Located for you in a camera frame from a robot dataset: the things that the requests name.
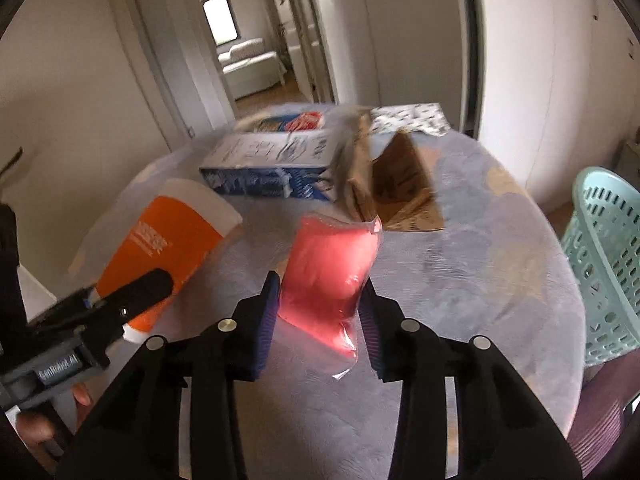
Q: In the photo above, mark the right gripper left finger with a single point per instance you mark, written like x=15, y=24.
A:
x=133, y=432

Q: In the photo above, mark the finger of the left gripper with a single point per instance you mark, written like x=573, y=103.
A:
x=135, y=297

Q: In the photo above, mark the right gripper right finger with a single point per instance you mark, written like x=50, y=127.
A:
x=504, y=431

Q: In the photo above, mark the red liquid plastic pouch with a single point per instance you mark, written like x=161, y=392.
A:
x=327, y=267

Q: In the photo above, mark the blue white milk carton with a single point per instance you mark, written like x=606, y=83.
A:
x=300, y=164

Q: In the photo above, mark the brown paper bag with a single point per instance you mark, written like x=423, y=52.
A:
x=394, y=188

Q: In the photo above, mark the person's left hand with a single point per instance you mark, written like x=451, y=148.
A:
x=35, y=428

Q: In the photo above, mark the mint green laundry basket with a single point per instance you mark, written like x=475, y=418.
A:
x=601, y=244

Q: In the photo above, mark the beige nightstand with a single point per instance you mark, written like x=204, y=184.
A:
x=628, y=164

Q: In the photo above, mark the white sofa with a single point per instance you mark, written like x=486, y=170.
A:
x=249, y=68

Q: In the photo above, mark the red blue card box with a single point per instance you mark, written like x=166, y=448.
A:
x=302, y=121

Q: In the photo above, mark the polka dot cloth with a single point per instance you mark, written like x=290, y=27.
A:
x=426, y=118

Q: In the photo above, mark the window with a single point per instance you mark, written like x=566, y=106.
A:
x=221, y=21

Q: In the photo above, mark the white wardrobe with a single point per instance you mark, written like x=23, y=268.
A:
x=560, y=90

